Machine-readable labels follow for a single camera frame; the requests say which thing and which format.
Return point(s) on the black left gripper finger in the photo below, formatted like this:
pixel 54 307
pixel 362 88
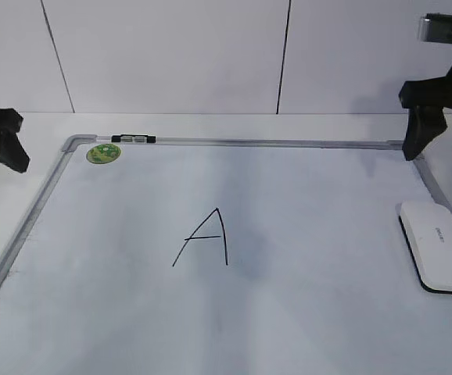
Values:
pixel 13 154

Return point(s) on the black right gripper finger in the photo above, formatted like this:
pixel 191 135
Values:
pixel 425 123

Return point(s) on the white whiteboard eraser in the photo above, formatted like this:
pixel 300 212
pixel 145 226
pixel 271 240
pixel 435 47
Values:
pixel 427 227

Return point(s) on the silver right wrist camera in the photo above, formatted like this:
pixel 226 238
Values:
pixel 435 27

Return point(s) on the white whiteboard with grey frame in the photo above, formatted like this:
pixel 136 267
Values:
pixel 223 257

